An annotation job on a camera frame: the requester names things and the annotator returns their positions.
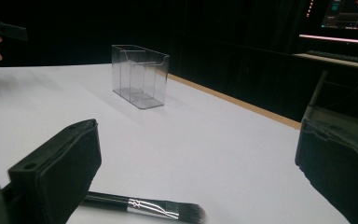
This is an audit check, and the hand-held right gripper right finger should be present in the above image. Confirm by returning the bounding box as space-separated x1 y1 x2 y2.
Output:
295 105 358 224

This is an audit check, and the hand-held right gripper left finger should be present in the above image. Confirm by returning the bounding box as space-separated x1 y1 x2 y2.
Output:
1 119 103 224

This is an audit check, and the black makeup brush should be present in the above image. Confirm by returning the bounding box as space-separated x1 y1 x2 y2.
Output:
79 190 207 224

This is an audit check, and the clear plastic organizer box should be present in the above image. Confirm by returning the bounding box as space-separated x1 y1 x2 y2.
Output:
111 44 171 110

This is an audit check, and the wooden desk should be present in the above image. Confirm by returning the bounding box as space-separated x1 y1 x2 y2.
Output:
293 52 358 106

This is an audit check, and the black keyboard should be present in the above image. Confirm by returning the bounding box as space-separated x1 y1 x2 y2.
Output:
306 49 358 66

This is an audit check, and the computer monitor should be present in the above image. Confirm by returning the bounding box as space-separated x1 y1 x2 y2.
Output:
297 0 358 46

